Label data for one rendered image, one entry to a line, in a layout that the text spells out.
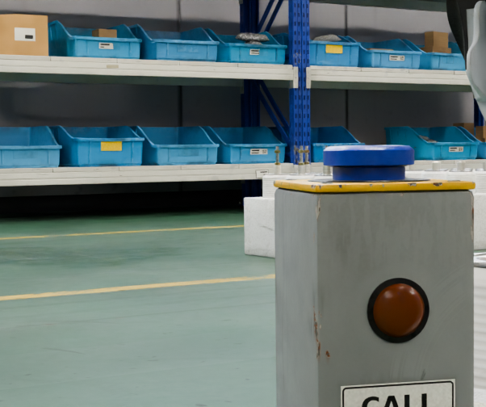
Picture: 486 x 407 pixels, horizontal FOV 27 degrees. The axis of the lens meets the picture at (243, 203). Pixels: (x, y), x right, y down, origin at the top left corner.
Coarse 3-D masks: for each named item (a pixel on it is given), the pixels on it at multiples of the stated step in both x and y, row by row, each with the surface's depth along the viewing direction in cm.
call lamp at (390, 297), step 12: (384, 288) 41; (396, 288) 41; (408, 288) 42; (384, 300) 41; (396, 300) 41; (408, 300) 41; (420, 300) 42; (384, 312) 41; (396, 312) 41; (408, 312) 41; (420, 312) 42; (384, 324) 41; (396, 324) 41; (408, 324) 41; (420, 324) 42; (396, 336) 42
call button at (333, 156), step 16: (336, 160) 44; (352, 160) 43; (368, 160) 43; (384, 160) 43; (400, 160) 43; (336, 176) 44; (352, 176) 43; (368, 176) 43; (384, 176) 43; (400, 176) 44
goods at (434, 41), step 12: (96, 36) 520; (108, 36) 520; (240, 36) 557; (252, 36) 557; (264, 36) 558; (324, 36) 589; (336, 36) 588; (432, 36) 619; (444, 36) 626; (372, 48) 603; (420, 48) 631; (432, 48) 618; (444, 48) 626
